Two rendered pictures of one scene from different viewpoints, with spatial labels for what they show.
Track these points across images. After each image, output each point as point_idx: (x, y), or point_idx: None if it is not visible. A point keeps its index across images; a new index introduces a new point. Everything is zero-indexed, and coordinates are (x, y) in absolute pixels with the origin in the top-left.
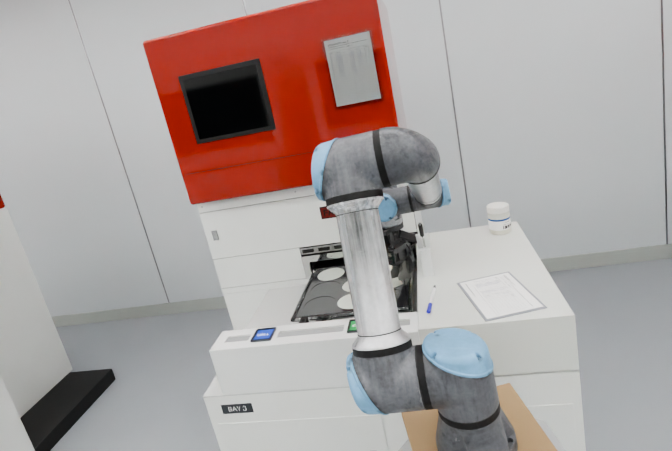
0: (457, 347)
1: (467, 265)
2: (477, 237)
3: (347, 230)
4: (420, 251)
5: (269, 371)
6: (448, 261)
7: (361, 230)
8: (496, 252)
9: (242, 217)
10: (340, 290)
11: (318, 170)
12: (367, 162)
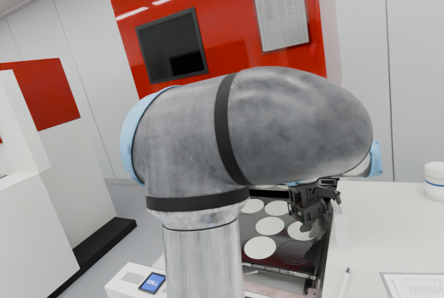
0: None
1: (395, 242)
2: (408, 198)
3: (167, 259)
4: (335, 219)
5: None
6: (370, 228)
7: (187, 269)
8: (436, 229)
9: None
10: (252, 228)
11: (125, 144)
12: (199, 141)
